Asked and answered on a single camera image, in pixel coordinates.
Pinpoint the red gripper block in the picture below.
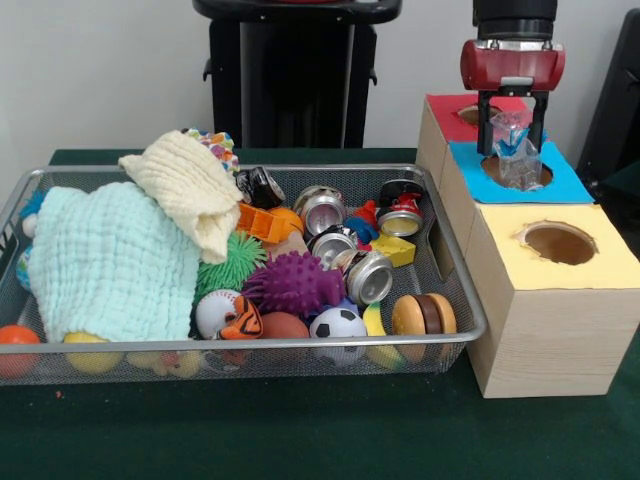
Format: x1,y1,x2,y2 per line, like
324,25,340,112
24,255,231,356
459,38,567,156

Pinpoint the crushed clear plastic bottle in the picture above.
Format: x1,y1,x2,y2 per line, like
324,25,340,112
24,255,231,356
487,110,549,193

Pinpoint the cream muslin cloth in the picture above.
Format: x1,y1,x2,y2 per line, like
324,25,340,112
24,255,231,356
118,129,245,265

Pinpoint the light blue muslin cloth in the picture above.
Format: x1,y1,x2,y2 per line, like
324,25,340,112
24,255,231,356
27,180,201,344

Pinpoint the wooden box with three holes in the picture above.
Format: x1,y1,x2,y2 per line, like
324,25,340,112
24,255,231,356
415,92,640,400

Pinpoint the black upright panel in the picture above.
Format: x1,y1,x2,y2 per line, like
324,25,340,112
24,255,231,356
574,7,640,174

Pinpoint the green clothed side table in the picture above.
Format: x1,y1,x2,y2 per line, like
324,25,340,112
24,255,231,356
594,162,640,214

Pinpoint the crushed red soda can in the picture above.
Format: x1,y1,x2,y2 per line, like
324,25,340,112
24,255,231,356
376,178,426,237

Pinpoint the yellow toy cheese wedge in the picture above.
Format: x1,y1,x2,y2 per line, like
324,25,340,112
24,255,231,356
369,233,417,269

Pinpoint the toy hamburger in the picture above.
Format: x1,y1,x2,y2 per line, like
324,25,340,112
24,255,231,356
391,292,459,361

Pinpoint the small soccer ball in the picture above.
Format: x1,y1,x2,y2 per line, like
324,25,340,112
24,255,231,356
308,307,369,366

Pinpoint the purple spiky ball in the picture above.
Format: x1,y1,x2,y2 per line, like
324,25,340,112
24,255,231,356
242,250,347,317

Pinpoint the colourful spotted cloth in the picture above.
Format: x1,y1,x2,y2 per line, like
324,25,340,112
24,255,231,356
180,127,241,175

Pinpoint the green spiky ball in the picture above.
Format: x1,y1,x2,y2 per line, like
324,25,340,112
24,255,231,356
193,230,269,301

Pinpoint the orange tiger toy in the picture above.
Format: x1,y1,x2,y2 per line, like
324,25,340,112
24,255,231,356
218,294,265,341

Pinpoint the dark green table cloth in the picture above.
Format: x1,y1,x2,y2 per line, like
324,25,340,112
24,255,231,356
0,147,640,480

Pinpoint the orange ball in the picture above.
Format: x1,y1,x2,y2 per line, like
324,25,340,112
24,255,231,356
0,324,41,379

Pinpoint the shallow wire mesh bin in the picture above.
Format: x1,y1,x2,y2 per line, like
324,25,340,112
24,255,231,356
0,163,487,387

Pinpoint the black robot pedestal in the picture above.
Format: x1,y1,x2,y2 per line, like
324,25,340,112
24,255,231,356
192,0,404,149

